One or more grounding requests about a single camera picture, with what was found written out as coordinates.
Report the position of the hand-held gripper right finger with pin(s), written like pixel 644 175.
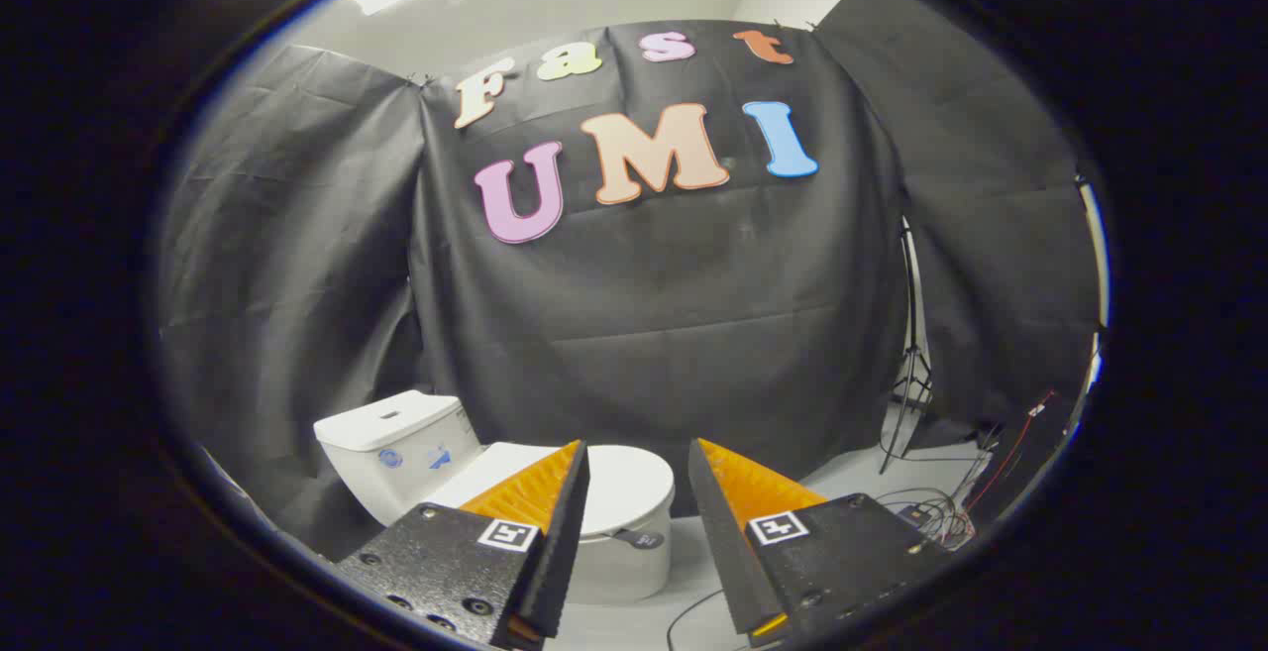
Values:
pixel 718 532

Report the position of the black backdrop cloth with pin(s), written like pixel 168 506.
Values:
pixel 644 314

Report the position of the black tripod stand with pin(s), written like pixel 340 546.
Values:
pixel 913 334

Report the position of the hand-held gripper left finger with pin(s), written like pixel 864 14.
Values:
pixel 565 532

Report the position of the white toilet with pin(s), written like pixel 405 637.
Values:
pixel 386 453

